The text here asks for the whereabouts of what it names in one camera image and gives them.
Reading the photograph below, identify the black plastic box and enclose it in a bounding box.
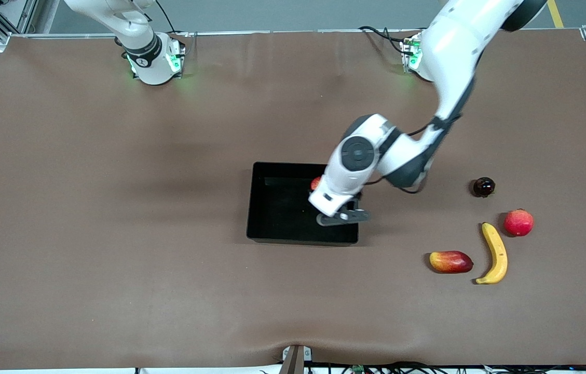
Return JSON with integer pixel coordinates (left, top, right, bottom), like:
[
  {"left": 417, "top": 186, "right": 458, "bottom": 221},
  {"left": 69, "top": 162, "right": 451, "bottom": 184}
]
[{"left": 246, "top": 162, "right": 359, "bottom": 246}]

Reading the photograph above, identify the yellow banana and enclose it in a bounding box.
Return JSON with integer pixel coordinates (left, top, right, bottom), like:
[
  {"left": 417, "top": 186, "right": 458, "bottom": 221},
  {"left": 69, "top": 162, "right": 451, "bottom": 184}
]
[{"left": 475, "top": 222, "right": 508, "bottom": 285}]

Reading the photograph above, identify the red yellow mango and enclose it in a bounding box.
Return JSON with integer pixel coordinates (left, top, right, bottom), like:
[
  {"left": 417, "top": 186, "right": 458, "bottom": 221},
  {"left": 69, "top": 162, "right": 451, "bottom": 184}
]
[{"left": 429, "top": 250, "right": 474, "bottom": 274}]

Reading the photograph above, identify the dark purple plum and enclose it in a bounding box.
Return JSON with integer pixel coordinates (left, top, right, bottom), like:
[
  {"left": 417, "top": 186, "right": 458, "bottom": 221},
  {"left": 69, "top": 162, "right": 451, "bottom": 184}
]
[{"left": 473, "top": 177, "right": 496, "bottom": 197}]

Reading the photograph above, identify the large table cover mat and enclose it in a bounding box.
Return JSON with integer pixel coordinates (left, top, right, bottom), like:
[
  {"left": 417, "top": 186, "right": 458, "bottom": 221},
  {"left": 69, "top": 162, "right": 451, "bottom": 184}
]
[{"left": 0, "top": 29, "right": 586, "bottom": 370}]

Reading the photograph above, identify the red round pomegranate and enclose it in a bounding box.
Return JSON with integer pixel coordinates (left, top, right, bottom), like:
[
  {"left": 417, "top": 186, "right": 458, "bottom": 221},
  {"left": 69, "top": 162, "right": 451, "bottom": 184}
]
[{"left": 504, "top": 208, "right": 535, "bottom": 237}]

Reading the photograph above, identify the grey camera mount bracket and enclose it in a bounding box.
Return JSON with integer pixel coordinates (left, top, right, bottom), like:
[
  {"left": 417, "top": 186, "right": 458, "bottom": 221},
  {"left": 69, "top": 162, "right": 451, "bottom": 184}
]
[{"left": 280, "top": 344, "right": 312, "bottom": 374}]

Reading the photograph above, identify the black left base cable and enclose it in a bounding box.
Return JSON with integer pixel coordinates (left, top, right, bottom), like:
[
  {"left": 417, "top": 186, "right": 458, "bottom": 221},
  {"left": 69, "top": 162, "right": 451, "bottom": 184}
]
[{"left": 359, "top": 25, "right": 412, "bottom": 54}]

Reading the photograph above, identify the black base cable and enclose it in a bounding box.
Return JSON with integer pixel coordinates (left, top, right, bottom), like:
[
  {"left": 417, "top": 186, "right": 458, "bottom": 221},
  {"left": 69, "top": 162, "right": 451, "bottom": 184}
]
[
  {"left": 154, "top": 0, "right": 190, "bottom": 38},
  {"left": 359, "top": 25, "right": 412, "bottom": 54}
]

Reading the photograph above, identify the black right base cable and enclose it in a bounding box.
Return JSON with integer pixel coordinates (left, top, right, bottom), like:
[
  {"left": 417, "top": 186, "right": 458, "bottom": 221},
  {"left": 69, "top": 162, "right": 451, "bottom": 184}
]
[{"left": 154, "top": 0, "right": 190, "bottom": 38}]

